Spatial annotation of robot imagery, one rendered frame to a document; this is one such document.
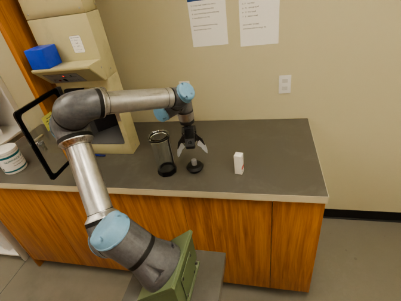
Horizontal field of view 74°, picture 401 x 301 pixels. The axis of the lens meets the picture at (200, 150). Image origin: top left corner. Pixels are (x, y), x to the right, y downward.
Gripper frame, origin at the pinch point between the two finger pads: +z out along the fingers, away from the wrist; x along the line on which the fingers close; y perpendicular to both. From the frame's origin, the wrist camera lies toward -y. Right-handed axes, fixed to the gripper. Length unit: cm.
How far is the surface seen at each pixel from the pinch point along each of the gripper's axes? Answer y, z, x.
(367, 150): 28, 36, -113
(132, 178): 0.6, 8.8, 33.7
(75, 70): 15, -47, 47
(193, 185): -12.1, 8.8, 1.8
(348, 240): 9, 103, -103
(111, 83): 26, -35, 36
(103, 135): 38, 1, 56
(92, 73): 16, -44, 41
